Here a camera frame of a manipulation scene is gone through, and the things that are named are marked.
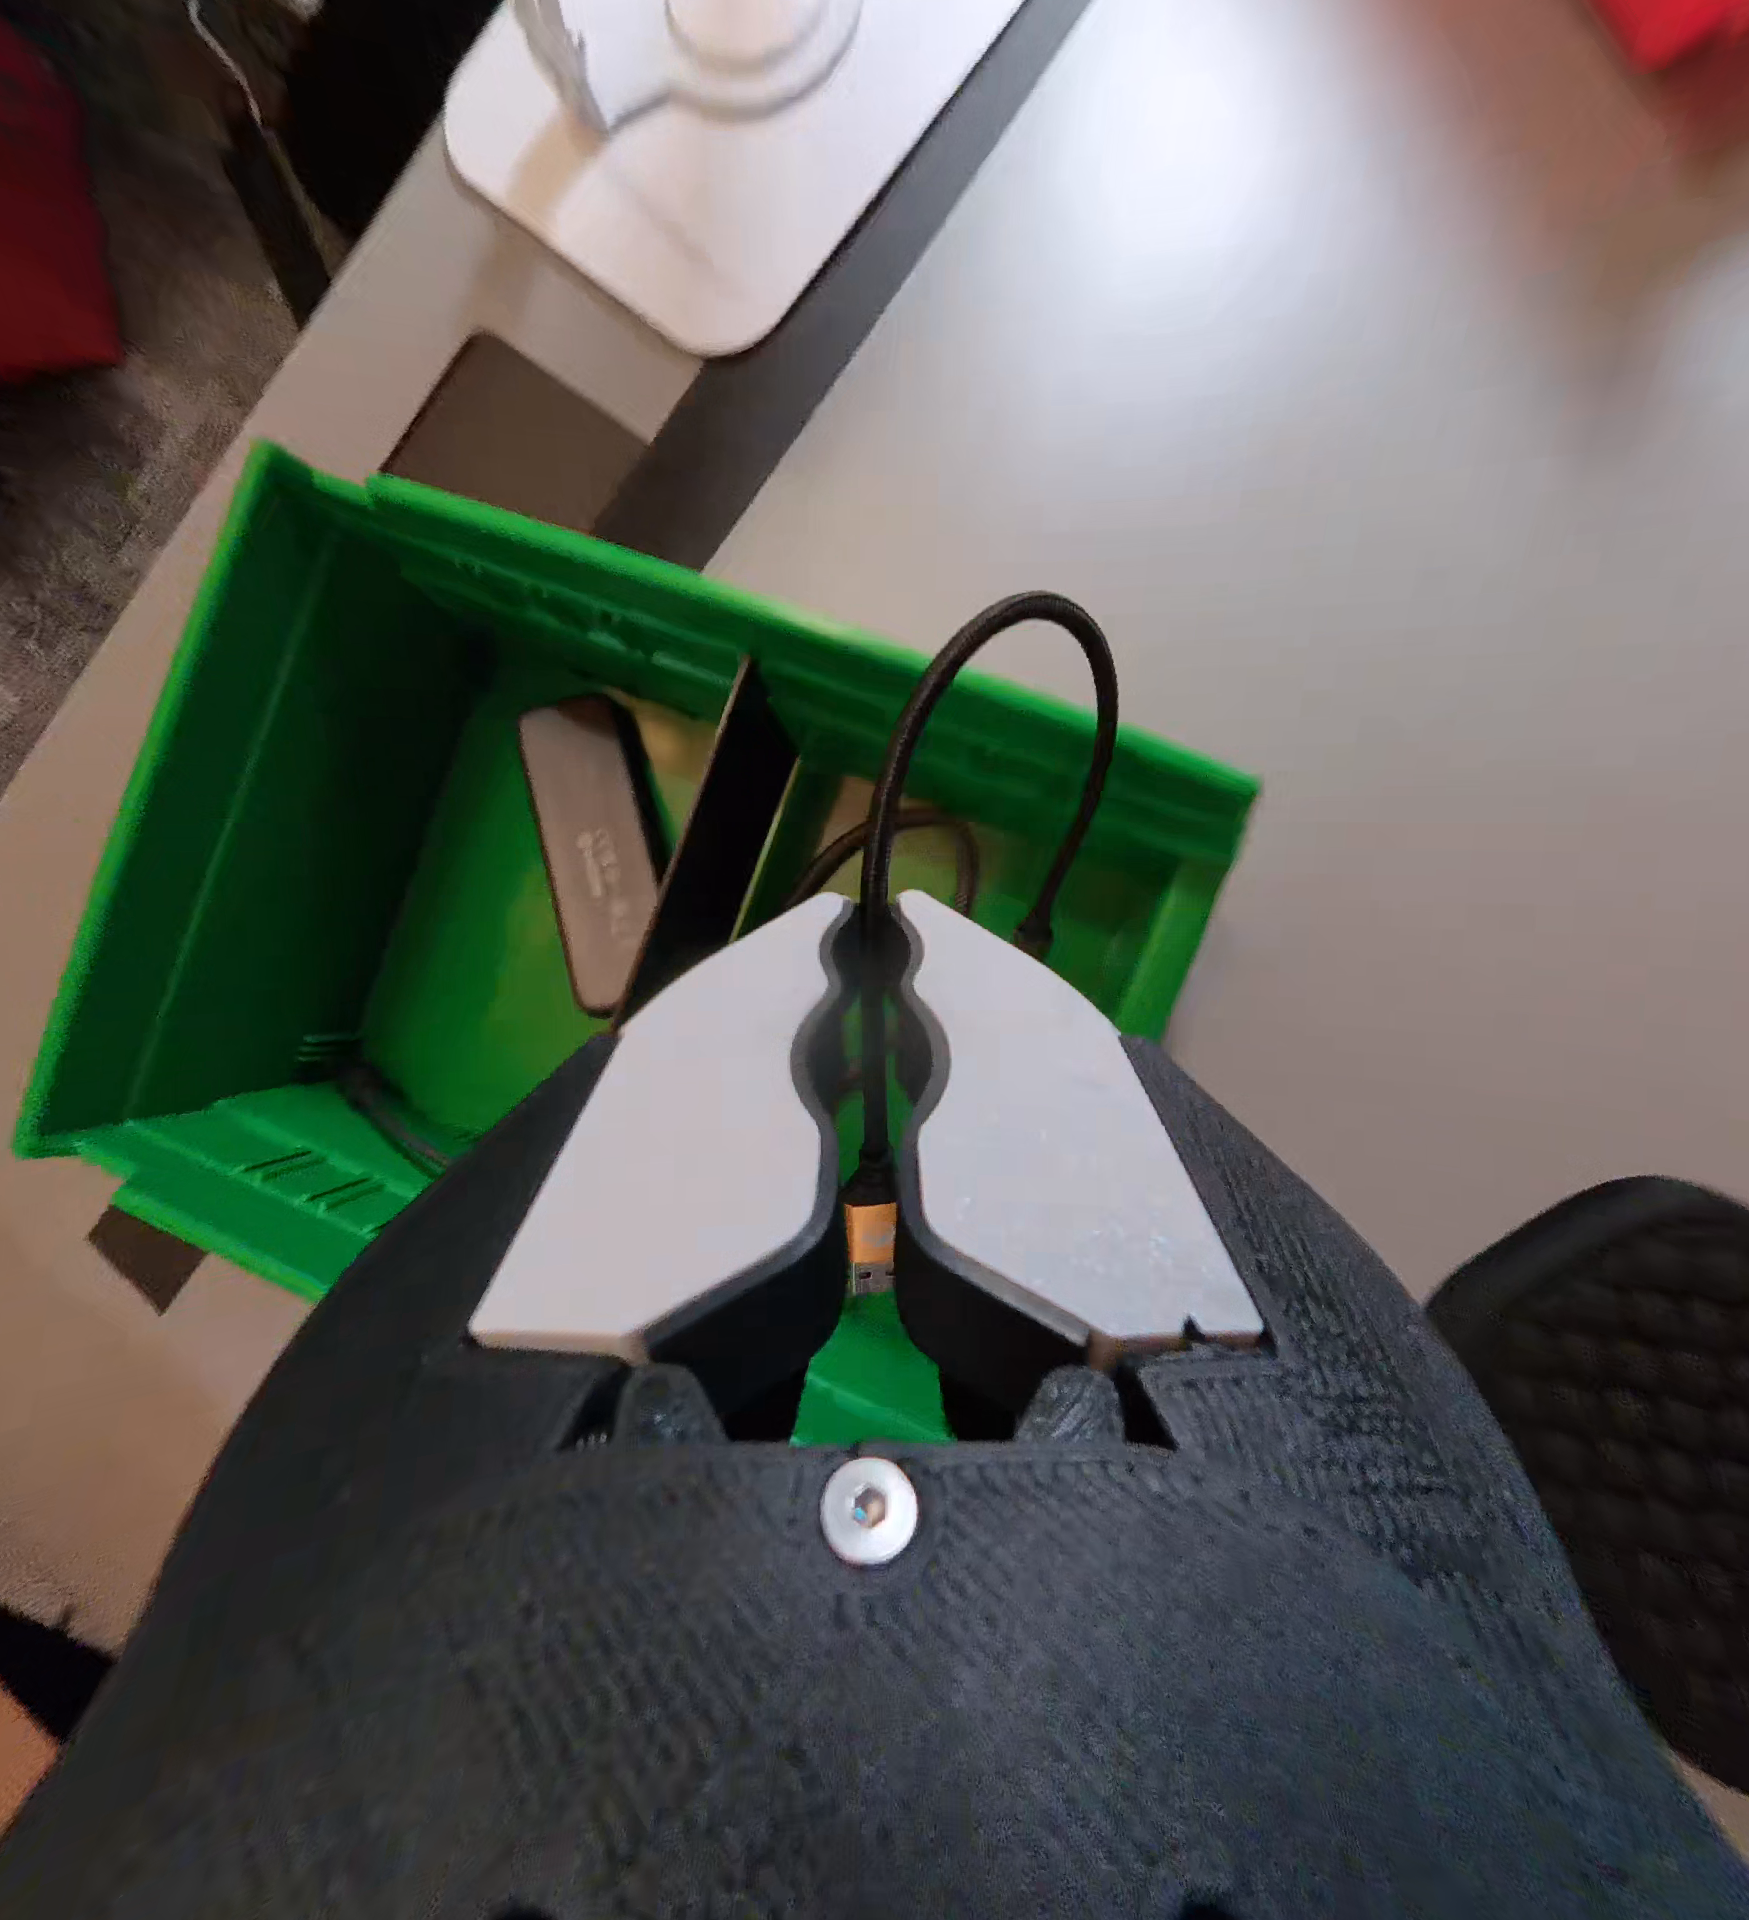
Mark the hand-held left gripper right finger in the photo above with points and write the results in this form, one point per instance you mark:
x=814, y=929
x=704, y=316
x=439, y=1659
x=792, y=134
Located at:
x=1087, y=1184

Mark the green plastic bin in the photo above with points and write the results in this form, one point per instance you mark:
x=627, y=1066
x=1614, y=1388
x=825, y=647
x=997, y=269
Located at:
x=245, y=904

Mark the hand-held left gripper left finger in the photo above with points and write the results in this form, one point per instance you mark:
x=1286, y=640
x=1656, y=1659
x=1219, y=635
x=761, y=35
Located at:
x=661, y=1171

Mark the small red plastic bin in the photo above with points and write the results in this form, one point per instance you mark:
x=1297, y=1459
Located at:
x=1715, y=21

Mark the black wrist rest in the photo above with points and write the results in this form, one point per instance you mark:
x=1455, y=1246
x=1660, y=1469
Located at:
x=1671, y=1500

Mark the red tote basket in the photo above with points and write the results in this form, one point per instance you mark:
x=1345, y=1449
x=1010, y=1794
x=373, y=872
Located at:
x=4, y=225

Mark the black divider of green bin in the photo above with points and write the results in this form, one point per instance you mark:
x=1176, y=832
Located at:
x=722, y=841

